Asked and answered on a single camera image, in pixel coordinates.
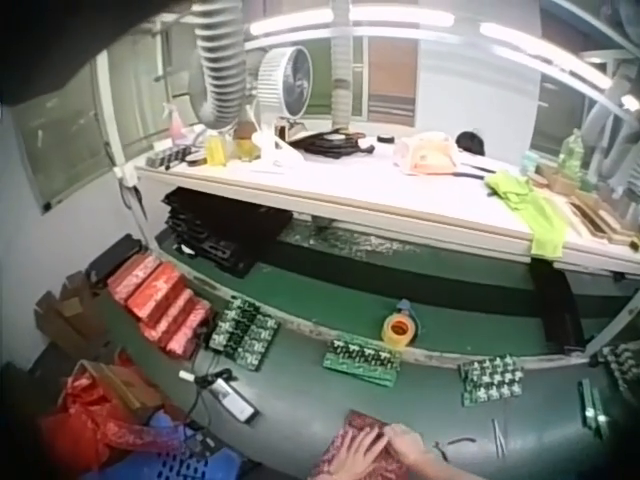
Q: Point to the person's left hand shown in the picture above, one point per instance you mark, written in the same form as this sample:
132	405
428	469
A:
354	456

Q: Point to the person's right hand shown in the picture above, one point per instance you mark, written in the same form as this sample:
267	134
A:
412	446

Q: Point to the person's right fingers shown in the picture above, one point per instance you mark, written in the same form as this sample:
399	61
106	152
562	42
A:
400	437

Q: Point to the person's left fingers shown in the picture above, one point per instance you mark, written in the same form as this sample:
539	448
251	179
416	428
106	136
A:
369	442

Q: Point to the red bubble wrap bag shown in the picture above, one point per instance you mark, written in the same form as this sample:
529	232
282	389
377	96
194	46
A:
345	425

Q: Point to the green circuit board panel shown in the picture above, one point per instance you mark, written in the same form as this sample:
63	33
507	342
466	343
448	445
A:
491	380
622	370
361	361

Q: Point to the metal tweezers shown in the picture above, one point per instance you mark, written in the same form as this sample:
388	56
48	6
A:
499	437

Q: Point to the yellow tape roll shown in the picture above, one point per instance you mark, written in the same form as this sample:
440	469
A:
399	330

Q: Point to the blue tape dispenser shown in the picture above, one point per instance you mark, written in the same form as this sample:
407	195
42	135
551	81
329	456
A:
411	307

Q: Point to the black phone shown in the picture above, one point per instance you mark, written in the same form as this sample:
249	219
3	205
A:
235	400

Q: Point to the green conveyor belt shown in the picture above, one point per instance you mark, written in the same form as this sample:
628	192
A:
350	295

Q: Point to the stack of circuit board panels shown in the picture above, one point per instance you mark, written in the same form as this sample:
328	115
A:
244	334

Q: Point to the small white plug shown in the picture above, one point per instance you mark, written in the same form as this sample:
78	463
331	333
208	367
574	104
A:
186	376

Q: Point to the narrow green circuit board strip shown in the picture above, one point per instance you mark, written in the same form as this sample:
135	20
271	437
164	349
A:
592	407

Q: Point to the blue plastic crate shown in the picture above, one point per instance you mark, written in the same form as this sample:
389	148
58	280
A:
170	455

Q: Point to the stack of red packets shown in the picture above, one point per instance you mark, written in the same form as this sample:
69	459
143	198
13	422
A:
160	305

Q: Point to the brown cardboard box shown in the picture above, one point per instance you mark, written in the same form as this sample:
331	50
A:
125	387

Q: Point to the stack of black trays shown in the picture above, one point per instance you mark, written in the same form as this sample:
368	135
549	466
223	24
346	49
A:
225	227

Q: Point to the green cloth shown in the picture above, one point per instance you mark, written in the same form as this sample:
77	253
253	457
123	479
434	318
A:
540	210

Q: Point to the red plastic bag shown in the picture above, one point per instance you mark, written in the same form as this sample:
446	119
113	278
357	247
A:
95	425

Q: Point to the orange and white plastic bag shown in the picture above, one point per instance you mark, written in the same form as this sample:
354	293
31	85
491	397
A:
425	155

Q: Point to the black tape roll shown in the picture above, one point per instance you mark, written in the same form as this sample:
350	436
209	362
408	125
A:
385	139

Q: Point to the wooden boxes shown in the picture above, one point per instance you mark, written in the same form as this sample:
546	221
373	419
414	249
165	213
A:
590	205

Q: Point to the black case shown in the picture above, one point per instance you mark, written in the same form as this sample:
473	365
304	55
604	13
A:
111	260

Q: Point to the yellow liquid bottle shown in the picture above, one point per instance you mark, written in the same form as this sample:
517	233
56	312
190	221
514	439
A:
245	148
216	149

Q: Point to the small brown box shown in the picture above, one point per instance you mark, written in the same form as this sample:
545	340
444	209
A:
290	129

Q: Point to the brown cardboard boxes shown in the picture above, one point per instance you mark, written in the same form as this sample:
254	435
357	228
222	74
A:
70	315

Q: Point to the green plastic bottle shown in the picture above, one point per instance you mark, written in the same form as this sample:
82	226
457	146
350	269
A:
571	152

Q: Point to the flat dark tape roll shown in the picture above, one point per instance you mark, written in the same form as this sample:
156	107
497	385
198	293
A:
195	159

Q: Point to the row of small grey parts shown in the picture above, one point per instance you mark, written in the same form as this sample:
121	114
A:
165	156

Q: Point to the pink spray bottle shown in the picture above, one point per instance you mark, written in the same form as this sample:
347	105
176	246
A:
178	125

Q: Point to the white desk fan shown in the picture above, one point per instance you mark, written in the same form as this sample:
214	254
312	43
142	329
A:
287	80

